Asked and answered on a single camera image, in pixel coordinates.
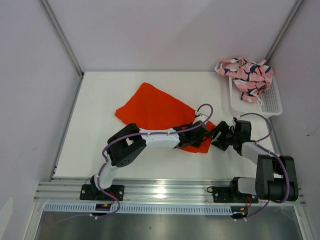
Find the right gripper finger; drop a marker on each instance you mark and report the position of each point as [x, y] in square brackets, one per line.
[219, 129]
[222, 145]

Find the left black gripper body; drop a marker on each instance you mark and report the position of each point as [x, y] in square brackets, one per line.
[195, 143]

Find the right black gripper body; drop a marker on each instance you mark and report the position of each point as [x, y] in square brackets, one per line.
[230, 137]

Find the orange shorts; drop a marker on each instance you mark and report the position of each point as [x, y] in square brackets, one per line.
[154, 110]

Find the pink patterned shorts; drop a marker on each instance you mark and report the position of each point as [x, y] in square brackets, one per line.
[251, 78]

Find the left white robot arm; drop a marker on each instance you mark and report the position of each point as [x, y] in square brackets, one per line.
[127, 144]

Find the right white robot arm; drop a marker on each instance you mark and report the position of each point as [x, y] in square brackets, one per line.
[275, 178]

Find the white plastic basket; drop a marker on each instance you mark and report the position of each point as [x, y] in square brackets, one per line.
[271, 101]

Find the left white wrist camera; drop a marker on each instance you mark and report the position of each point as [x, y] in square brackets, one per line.
[200, 117]

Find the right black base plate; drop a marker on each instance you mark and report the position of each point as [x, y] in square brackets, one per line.
[226, 194]

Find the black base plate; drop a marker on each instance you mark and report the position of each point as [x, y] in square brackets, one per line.
[226, 194]
[87, 193]

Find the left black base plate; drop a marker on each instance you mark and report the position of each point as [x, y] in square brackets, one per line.
[87, 193]

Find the aluminium mounting rail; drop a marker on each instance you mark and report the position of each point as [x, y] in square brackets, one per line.
[136, 191]

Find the slotted cable duct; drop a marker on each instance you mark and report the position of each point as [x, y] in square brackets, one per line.
[133, 208]

